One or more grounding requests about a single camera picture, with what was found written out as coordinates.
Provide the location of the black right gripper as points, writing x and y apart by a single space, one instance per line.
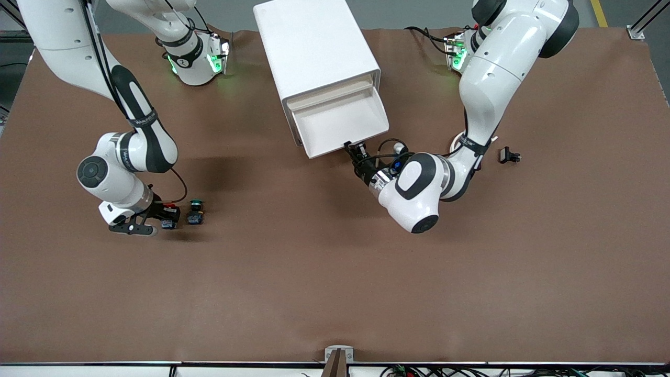
157 210

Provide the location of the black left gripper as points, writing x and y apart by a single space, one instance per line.
365 168

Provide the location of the red push button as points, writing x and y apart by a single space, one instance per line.
168 224

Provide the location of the cream plastic drawer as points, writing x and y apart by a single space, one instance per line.
340 125
330 94

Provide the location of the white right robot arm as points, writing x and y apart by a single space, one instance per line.
136 146

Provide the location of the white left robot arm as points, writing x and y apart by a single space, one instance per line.
497 68

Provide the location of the green push button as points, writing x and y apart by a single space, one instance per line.
196 213

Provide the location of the white drawer cabinet housing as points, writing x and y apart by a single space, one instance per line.
309 47

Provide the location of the brown paper table cover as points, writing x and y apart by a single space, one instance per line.
335 262

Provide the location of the small black clip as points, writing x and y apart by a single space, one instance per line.
506 155

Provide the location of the grey metal bracket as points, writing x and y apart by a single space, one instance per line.
339 349

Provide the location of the brown mount bar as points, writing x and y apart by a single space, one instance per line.
335 366

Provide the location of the aluminium frame profile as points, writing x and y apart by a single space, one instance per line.
10 14
641 26

